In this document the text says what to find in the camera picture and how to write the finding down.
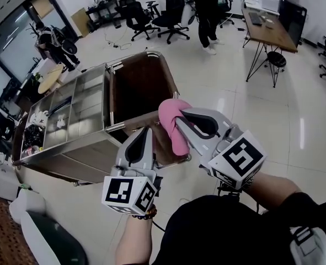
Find white chest strap pack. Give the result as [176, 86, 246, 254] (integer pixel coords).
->
[288, 225, 326, 265]

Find white office chair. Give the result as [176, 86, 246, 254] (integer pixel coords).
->
[180, 1, 200, 28]

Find white box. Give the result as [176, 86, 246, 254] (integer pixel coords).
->
[0, 153, 19, 202]

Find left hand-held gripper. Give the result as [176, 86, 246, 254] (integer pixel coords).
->
[101, 127, 163, 215]

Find black plastic bag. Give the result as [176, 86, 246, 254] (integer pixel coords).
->
[23, 124, 45, 152]

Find brown patterned rug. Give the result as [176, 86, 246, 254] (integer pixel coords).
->
[0, 194, 40, 265]

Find white printer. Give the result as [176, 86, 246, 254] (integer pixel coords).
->
[258, 0, 281, 14]

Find steel cart with rail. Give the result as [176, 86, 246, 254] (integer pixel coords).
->
[12, 50, 193, 188]

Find white power strip cable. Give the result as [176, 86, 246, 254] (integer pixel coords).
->
[104, 33, 132, 51]

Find person's black shirt torso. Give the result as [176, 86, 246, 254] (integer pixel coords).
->
[151, 192, 326, 265]

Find black shelf table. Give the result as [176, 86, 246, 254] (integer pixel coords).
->
[84, 0, 120, 30]

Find person's right forearm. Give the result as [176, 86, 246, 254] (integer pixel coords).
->
[244, 175, 303, 213]

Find white cloths in cart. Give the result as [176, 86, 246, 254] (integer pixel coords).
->
[26, 109, 50, 127]

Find pink cloth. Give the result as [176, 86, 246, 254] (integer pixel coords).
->
[158, 98, 191, 157]

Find round wooden table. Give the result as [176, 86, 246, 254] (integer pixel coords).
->
[38, 63, 65, 95]

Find black round stool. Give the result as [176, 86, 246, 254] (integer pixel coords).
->
[265, 51, 287, 88]

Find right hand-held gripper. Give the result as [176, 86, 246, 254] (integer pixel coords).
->
[175, 107, 268, 190]

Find wooden desk black legs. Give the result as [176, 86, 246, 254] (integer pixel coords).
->
[241, 7, 299, 88]

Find person's left forearm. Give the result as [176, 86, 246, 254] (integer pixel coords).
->
[114, 213, 167, 265]

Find dark bead bracelet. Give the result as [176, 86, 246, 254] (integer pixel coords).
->
[131, 206, 158, 221]

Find black monitor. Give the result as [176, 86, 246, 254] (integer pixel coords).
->
[277, 0, 308, 49]

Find cardboard box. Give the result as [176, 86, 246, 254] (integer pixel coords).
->
[70, 7, 91, 38]

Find white chair green cushion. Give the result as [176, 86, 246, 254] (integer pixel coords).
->
[9, 189, 88, 265]

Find brown cart bag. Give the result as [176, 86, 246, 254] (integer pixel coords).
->
[109, 51, 193, 167]

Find black keyboard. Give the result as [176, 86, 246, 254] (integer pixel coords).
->
[248, 12, 263, 26]

